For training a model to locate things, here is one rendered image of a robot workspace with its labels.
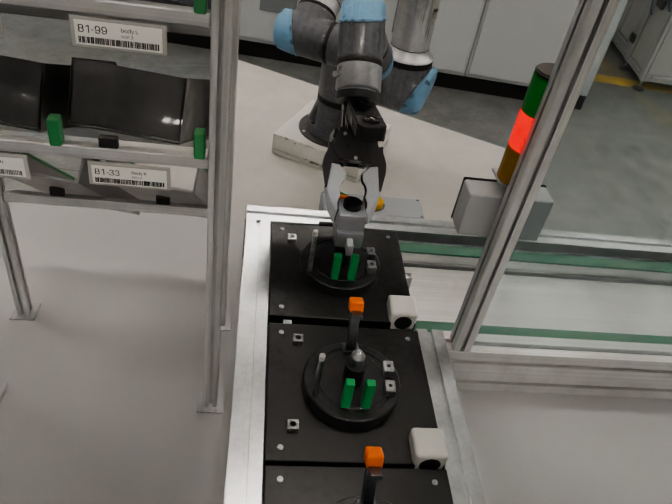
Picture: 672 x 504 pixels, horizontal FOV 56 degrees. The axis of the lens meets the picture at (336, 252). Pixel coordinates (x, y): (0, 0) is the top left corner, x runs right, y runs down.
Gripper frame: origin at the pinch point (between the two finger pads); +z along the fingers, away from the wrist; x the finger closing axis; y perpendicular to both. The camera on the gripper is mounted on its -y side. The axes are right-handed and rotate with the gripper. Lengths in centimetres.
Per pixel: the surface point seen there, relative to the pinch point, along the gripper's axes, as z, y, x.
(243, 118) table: -28, 69, 20
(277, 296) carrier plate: 14.0, 3.2, 10.7
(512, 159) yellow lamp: -7.2, -22.4, -17.0
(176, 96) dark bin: -9.7, -28.0, 25.1
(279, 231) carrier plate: 3.0, 16.1, 10.5
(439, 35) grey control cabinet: -131, 270, -89
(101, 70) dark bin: -11.9, -27.2, 33.4
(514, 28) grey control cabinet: -136, 258, -131
